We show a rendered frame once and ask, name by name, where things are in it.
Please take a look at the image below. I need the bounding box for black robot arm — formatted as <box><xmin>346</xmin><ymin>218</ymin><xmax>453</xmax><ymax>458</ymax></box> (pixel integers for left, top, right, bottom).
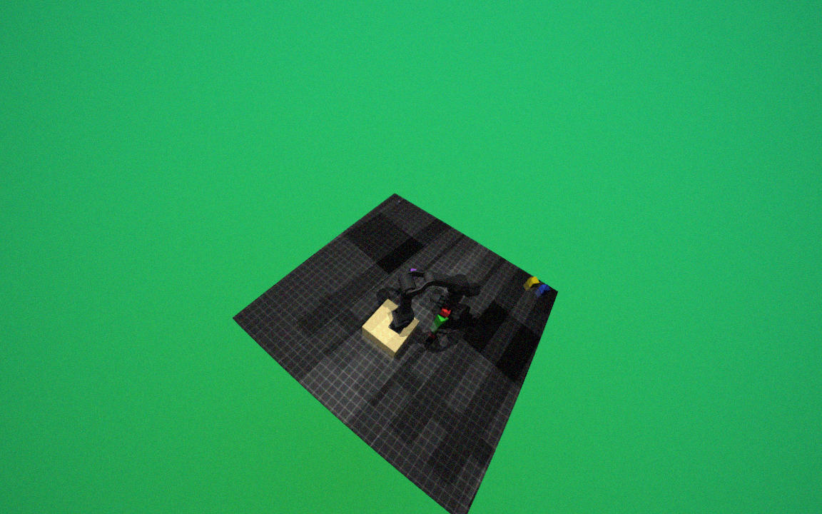
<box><xmin>388</xmin><ymin>270</ymin><xmax>480</xmax><ymax>334</ymax></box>

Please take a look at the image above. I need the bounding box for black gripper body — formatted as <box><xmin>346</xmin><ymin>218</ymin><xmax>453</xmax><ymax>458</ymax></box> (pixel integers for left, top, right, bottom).
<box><xmin>430</xmin><ymin>289</ymin><xmax>470</xmax><ymax>319</ymax></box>

